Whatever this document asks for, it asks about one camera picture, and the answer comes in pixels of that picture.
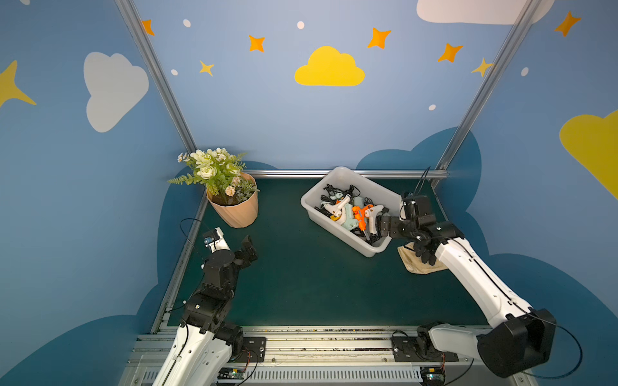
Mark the artificial flower plant in pot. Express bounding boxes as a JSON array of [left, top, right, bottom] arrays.
[[168, 148, 259, 228]]

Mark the beige work glove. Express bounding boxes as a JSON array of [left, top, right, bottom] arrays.
[[398, 242, 448, 275]]

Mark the small white orange glue gun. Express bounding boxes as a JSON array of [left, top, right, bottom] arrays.
[[323, 196, 351, 221]]

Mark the aluminium front rail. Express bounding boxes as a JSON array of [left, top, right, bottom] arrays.
[[117, 325, 539, 386]]

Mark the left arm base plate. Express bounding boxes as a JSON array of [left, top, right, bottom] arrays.
[[230, 336, 267, 363]]

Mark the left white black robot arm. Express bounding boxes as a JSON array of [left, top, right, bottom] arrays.
[[154, 228, 261, 385]]

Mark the white plastic storage box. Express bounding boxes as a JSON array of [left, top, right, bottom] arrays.
[[301, 167, 401, 257]]

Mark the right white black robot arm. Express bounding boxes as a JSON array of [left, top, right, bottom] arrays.
[[370, 195, 557, 378]]

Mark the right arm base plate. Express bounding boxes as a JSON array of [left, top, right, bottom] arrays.
[[391, 335, 459, 363]]

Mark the large mint glue gun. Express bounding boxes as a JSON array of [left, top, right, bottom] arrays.
[[336, 196, 365, 231]]

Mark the tangled black cords pile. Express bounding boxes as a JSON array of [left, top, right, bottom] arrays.
[[319, 182, 362, 201]]

